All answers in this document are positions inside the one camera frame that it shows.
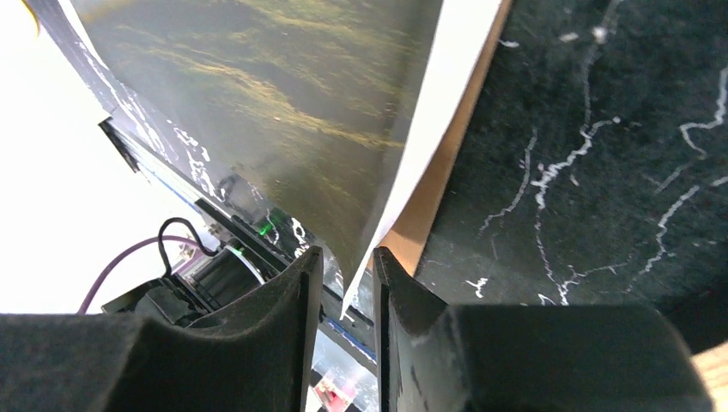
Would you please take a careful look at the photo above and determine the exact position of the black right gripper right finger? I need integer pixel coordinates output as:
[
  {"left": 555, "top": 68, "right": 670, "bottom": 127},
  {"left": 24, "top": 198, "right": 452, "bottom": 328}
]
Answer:
[{"left": 373, "top": 247, "right": 714, "bottom": 411}]

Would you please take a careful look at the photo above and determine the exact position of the wooden picture frame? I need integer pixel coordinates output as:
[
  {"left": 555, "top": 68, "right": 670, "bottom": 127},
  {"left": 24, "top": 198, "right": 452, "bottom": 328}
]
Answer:
[{"left": 692, "top": 342, "right": 728, "bottom": 412}]

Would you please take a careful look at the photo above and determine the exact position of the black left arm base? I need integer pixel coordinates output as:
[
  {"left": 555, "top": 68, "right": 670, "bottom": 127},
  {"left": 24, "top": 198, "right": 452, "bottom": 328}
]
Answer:
[{"left": 93, "top": 217, "right": 281, "bottom": 327}]

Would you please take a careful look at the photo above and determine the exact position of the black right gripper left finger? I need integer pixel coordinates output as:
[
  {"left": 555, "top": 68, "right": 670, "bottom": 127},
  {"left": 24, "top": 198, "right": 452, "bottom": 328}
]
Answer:
[{"left": 1, "top": 246, "right": 323, "bottom": 411}]

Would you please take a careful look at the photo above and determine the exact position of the brown cardboard backing board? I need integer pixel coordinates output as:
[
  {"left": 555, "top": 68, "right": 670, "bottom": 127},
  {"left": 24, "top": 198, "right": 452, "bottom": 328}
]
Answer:
[{"left": 373, "top": 1, "right": 512, "bottom": 276}]

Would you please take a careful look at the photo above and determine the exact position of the mountain landscape photo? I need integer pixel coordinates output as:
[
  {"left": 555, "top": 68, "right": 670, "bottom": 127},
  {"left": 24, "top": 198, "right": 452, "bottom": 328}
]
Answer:
[{"left": 72, "top": 1, "right": 503, "bottom": 304}]

